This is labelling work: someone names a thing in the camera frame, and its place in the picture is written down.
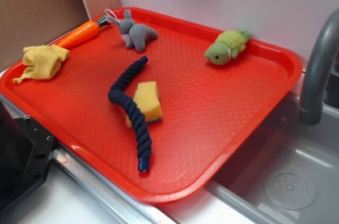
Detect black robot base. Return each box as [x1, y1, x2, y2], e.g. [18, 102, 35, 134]
[1, 104, 56, 213]

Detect orange toy carrot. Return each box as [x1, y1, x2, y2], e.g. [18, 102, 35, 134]
[57, 13, 109, 49]

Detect dark blue rope toy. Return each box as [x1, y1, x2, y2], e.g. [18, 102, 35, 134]
[108, 56, 152, 172]

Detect yellow sponge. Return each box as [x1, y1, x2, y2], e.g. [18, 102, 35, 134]
[133, 81, 163, 123]

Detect brown cardboard panel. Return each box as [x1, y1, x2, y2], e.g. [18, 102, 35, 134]
[1, 0, 121, 70]

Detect gray toy sink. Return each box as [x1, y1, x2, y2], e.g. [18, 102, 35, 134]
[158, 91, 339, 224]

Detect yellow cloth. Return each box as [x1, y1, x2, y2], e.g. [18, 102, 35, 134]
[13, 45, 69, 84]

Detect red plastic tray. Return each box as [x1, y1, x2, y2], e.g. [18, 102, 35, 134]
[1, 8, 302, 204]

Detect gray plush bunny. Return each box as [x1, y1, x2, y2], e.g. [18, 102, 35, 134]
[105, 9, 158, 52]

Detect green plush turtle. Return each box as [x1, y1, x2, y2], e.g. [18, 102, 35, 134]
[204, 30, 251, 66]

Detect gray faucet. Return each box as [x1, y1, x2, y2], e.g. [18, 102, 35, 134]
[297, 10, 338, 126]

